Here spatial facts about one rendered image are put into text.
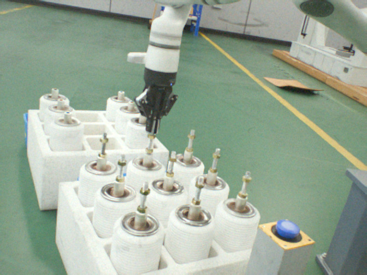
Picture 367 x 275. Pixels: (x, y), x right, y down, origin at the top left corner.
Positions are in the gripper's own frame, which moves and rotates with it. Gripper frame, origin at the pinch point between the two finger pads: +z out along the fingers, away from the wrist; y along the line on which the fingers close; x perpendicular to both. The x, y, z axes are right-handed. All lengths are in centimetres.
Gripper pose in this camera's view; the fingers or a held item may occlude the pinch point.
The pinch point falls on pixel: (152, 125)
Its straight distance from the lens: 94.5
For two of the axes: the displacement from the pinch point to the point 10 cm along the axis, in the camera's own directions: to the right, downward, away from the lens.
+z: -1.6, 9.2, 3.5
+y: 6.5, -1.6, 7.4
